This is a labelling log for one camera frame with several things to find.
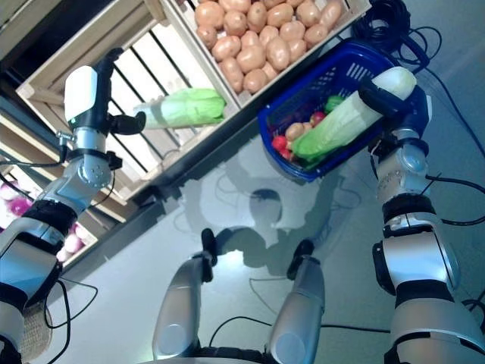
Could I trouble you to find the wooden potato crate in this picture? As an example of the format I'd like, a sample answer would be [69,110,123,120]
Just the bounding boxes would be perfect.
[158,0,374,111]

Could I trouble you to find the grey woven wicker basket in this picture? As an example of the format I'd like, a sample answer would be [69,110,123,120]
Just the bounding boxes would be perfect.
[20,293,54,361]

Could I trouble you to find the silver robot torso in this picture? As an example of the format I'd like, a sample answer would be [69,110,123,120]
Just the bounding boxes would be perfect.
[162,347,274,364]

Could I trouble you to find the slatted wooden cabbage crate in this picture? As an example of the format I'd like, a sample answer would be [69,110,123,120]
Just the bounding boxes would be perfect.
[15,0,243,202]

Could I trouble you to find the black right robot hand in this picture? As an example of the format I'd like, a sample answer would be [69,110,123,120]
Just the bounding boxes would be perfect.
[358,81,433,132]

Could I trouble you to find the silver left robot leg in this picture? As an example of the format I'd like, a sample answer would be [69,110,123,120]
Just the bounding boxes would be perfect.
[151,227,219,359]

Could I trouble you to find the napa cabbage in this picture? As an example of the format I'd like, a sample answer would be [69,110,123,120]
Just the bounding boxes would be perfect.
[290,67,418,160]
[132,87,227,130]

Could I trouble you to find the purple white turnip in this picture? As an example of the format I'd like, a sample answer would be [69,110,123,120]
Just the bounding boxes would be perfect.
[56,242,77,262]
[9,199,35,217]
[0,181,20,202]
[66,223,90,243]

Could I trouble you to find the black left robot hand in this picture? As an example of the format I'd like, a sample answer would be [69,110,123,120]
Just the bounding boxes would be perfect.
[63,48,147,134]

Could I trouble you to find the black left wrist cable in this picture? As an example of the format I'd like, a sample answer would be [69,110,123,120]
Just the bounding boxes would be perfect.
[0,130,77,179]

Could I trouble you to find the silver robot leg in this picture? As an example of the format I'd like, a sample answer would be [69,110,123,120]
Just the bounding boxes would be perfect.
[151,227,219,359]
[264,238,327,359]

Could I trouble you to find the silver right robot leg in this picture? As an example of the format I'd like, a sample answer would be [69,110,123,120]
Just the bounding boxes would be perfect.
[264,238,327,359]

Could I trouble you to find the brown potato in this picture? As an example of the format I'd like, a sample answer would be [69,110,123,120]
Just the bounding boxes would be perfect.
[279,20,306,42]
[196,25,219,50]
[223,10,249,37]
[211,36,243,61]
[284,121,306,141]
[304,23,329,46]
[236,44,266,74]
[294,0,321,26]
[247,2,268,33]
[242,68,269,93]
[240,30,261,49]
[219,0,251,12]
[259,25,280,46]
[195,2,225,30]
[219,56,246,94]
[265,36,291,71]
[267,3,295,28]
[287,39,308,64]
[319,0,344,30]
[261,61,280,80]

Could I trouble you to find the blue plastic shopping basket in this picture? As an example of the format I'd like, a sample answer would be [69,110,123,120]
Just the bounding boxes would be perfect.
[256,41,418,183]

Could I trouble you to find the green bell pepper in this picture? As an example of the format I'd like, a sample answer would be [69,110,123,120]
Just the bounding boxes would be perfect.
[324,95,346,113]

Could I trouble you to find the wooden display shelf frame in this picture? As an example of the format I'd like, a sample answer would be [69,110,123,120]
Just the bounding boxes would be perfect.
[0,0,243,274]

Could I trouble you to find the coiled black cable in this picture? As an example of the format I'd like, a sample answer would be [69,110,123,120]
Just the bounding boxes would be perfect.
[350,0,414,50]

